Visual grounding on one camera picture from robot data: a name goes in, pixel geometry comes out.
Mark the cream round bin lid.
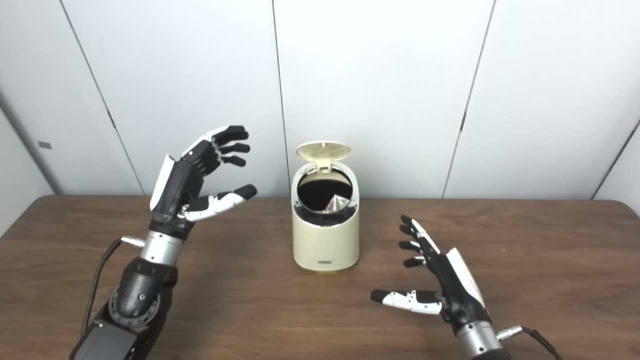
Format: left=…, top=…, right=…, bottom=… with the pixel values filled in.
left=295, top=141, right=352, bottom=173

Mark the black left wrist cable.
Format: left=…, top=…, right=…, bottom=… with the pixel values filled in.
left=81, top=236, right=146, bottom=336

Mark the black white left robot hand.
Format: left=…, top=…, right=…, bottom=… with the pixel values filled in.
left=149, top=125, right=258, bottom=238

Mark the white green milk carton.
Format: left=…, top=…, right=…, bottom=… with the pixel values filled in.
left=325, top=194, right=351, bottom=214

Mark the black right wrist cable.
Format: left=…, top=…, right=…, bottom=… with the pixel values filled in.
left=496, top=325, right=563, bottom=360

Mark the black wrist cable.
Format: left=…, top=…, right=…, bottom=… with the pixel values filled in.
left=496, top=325, right=563, bottom=360
left=81, top=236, right=146, bottom=336

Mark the cream-colored bin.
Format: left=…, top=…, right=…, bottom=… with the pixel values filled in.
left=291, top=141, right=360, bottom=273

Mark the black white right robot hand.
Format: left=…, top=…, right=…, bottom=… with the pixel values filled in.
left=370, top=215, right=492, bottom=335

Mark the black bin liner bag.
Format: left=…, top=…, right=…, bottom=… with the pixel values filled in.
left=295, top=170, right=357, bottom=228

